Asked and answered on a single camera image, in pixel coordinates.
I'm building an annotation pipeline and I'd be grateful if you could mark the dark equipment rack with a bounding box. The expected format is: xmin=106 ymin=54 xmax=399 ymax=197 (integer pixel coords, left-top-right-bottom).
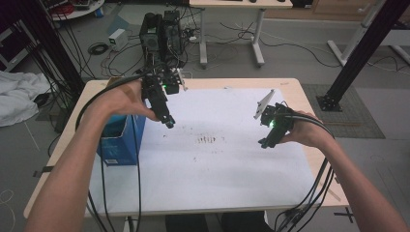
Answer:
xmin=0 ymin=19 xmax=38 ymax=73

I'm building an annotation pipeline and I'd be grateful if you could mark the person's right hand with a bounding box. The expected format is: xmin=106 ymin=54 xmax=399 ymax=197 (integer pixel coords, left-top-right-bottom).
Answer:
xmin=279 ymin=110 xmax=334 ymax=152

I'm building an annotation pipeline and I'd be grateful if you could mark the wooden desk with white legs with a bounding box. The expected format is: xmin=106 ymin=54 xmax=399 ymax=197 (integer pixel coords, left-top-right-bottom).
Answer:
xmin=189 ymin=0 xmax=294 ymax=68

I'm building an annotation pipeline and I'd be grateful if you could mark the coiled black cable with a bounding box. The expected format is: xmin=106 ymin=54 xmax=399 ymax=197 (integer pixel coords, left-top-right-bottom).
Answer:
xmin=87 ymin=41 xmax=110 ymax=56

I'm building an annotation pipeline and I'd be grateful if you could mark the black computer tower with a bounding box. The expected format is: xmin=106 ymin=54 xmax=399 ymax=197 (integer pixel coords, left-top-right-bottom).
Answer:
xmin=138 ymin=12 xmax=164 ymax=75
xmin=161 ymin=10 xmax=186 ymax=71

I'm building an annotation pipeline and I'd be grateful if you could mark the round white table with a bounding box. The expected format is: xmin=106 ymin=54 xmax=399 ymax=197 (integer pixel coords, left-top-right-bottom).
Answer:
xmin=41 ymin=0 xmax=106 ymax=22

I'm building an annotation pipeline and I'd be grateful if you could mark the person's left hand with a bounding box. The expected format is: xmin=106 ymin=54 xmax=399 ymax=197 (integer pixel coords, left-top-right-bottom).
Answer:
xmin=87 ymin=78 xmax=160 ymax=123

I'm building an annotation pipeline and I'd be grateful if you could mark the grey floor mat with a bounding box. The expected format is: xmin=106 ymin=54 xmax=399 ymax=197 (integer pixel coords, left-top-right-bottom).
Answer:
xmin=301 ymin=83 xmax=387 ymax=140

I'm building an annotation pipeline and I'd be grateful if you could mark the white metal stand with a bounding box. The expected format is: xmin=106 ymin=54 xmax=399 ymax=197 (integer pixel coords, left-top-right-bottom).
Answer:
xmin=326 ymin=0 xmax=389 ymax=68

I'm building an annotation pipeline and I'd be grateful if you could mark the gripper black cable bundle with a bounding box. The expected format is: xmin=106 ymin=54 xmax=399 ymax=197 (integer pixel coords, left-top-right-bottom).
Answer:
xmin=273 ymin=103 xmax=337 ymax=232
xmin=74 ymin=65 xmax=169 ymax=232

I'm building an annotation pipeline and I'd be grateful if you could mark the crumpled white cloth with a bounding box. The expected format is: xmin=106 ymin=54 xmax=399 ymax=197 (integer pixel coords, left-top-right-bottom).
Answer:
xmin=0 ymin=70 xmax=51 ymax=129

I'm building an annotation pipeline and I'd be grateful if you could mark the black metal post with base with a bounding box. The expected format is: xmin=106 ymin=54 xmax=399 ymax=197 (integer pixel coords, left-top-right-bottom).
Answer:
xmin=315 ymin=0 xmax=410 ymax=113

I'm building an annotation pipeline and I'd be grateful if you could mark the light wooden table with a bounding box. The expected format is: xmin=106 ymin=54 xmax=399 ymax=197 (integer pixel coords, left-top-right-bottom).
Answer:
xmin=22 ymin=76 xmax=350 ymax=219

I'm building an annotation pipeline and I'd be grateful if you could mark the long black floor cable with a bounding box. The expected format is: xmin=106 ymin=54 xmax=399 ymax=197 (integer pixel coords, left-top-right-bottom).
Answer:
xmin=219 ymin=20 xmax=343 ymax=70

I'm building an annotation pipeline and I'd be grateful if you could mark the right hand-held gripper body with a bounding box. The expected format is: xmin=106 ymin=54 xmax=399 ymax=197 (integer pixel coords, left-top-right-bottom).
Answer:
xmin=252 ymin=88 xmax=295 ymax=137

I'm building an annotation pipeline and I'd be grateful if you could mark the white table mat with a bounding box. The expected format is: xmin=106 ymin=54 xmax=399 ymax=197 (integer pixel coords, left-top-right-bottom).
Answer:
xmin=86 ymin=87 xmax=319 ymax=215

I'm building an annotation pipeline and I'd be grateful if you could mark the black metal post with cables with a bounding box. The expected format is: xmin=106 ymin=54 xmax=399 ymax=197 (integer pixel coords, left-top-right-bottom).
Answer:
xmin=12 ymin=0 xmax=87 ymax=99

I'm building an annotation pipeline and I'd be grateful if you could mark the blue cardboard box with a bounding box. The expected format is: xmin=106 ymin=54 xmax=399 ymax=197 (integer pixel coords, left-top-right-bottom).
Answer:
xmin=96 ymin=75 xmax=147 ymax=167

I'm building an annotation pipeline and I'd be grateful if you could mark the small white box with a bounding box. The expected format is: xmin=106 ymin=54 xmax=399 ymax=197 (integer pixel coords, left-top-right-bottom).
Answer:
xmin=107 ymin=27 xmax=130 ymax=53

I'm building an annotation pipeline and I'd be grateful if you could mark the left gripper black cable bundle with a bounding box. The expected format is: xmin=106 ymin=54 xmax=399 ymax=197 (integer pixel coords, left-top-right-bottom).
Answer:
xmin=74 ymin=65 xmax=169 ymax=232

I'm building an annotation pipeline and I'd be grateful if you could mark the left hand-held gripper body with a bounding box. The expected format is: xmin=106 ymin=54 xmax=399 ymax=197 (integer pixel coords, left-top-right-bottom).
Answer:
xmin=141 ymin=68 xmax=189 ymax=99

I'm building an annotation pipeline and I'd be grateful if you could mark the right gripper black cable bundle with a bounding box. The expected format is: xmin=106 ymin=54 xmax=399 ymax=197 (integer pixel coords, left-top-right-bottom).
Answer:
xmin=273 ymin=103 xmax=337 ymax=232

